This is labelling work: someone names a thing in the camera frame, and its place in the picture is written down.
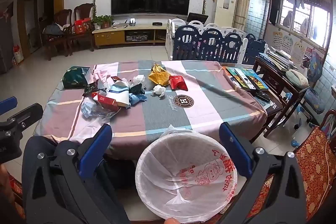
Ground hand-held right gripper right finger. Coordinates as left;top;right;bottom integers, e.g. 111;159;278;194
218;122;314;224

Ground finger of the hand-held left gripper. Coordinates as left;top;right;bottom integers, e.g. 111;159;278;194
0;103;44;135
0;97;18;115

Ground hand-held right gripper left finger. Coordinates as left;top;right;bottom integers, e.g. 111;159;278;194
22;123;132;224

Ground light blue face mask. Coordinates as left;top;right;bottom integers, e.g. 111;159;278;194
81;101;92;115

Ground red carton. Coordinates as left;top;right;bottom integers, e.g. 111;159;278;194
91;92;118;111

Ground white lined waste bin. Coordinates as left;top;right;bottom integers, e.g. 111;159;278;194
135;124;238;223

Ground gold foil wrapper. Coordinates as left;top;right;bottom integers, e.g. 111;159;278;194
148;63;172;86

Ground person's left forearm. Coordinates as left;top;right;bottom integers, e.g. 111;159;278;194
0;164;11;224

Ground clear plastic wrapper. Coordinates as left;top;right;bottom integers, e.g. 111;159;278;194
81;102;122;120

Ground red and white bag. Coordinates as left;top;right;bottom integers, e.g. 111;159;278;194
13;45;25;63

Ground blue plastic bag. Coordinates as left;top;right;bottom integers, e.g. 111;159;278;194
129;93;148;104

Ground dark green bag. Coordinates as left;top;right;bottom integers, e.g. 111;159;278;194
62;66;92;90

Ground pink packet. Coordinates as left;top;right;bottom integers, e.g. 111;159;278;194
93;69;113;83

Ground striped plaid tablecloth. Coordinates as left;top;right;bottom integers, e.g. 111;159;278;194
34;60;268;161

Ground row of picture books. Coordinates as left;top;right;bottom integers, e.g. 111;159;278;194
223;66;270;91

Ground dark wooden chair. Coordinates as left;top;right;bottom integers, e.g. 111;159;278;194
69;3;95;57
39;9;73;61

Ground crumpled white tissue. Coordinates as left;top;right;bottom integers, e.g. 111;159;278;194
151;85;166;97

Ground dark wooden side table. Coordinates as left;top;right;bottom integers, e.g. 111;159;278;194
252;55;311;138

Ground red gold patterned cushion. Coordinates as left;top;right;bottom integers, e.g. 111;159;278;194
245;126;336;222

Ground red snack packet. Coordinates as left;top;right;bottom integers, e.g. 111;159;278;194
169;75;189;91

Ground grey cushion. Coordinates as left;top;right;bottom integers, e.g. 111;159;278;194
285;69;310;88

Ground stack of books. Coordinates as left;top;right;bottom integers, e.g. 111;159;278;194
258;46;296;70

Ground red gift box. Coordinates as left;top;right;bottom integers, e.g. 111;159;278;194
74;18;93;34

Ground yellow wooden television cabinet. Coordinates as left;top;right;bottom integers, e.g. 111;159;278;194
92;23;171;49

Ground navy and white playpen fence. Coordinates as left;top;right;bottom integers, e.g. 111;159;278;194
165;18;268;66

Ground blue child backpack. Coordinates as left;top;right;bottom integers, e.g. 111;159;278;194
305;50;326;115

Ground black audio amplifier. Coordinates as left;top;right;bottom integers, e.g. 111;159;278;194
125;31;151;42

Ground potted green plant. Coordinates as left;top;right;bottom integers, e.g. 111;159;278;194
93;15;114;30

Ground black framed screen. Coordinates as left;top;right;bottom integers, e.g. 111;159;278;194
186;12;209;25

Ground cream standing air conditioner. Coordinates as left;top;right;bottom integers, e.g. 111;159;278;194
212;0;238;29

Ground window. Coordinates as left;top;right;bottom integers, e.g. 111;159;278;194
278;0;332;41

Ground hanging dark garment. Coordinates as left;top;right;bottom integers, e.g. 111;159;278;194
269;0;281;26

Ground wall charts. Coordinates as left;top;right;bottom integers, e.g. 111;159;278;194
271;31;313;65

